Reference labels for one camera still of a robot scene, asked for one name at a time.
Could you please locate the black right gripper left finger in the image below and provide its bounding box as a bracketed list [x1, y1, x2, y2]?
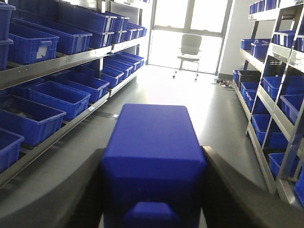
[0, 149, 104, 228]

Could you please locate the grey office chair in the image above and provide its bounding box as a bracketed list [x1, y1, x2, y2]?
[172, 33, 202, 82]

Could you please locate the blue bin lower left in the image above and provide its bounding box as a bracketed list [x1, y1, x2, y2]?
[0, 95, 66, 146]

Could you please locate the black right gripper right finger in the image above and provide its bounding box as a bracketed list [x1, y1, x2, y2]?
[202, 146, 304, 228]

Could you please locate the blue plastic block part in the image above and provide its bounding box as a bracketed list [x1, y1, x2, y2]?
[101, 104, 207, 228]

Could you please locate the blue bin with label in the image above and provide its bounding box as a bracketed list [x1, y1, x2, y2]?
[8, 23, 59, 65]

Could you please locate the right metal shelf rack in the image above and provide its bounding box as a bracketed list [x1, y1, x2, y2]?
[233, 0, 304, 208]

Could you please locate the metal shelf rack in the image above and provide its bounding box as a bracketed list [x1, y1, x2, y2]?
[0, 0, 154, 188]
[233, 0, 304, 208]

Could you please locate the left metal shelf rack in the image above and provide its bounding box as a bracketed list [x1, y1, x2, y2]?
[0, 0, 154, 188]

